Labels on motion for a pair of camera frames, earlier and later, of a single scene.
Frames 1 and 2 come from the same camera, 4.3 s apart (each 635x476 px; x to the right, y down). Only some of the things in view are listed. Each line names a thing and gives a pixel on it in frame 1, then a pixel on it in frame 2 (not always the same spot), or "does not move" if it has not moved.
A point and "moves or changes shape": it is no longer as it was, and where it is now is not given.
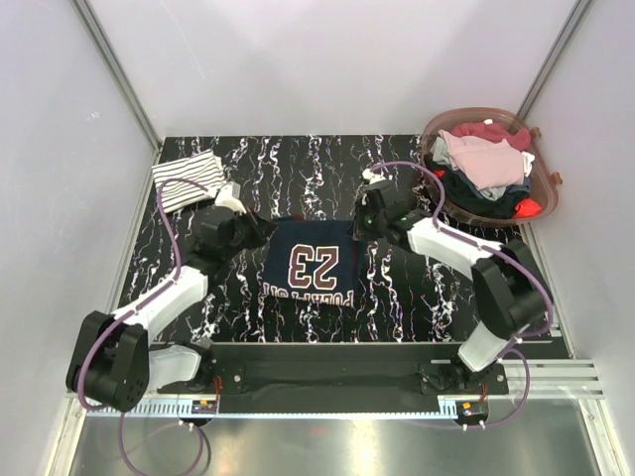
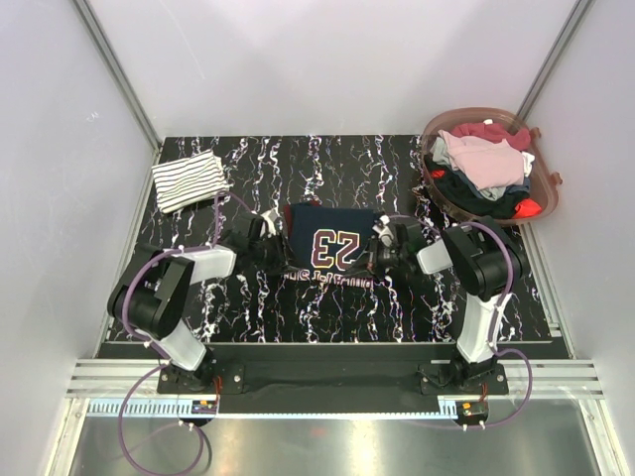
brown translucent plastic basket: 493,167 does not move
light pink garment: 486,163 does not move
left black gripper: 261,229 → 284,259
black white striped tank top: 204,169 does not move
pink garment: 519,141 does not move
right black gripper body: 367,226 → 388,257
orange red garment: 526,208 does not move
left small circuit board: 204,407 does not move
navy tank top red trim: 313,261 moves or changes shape
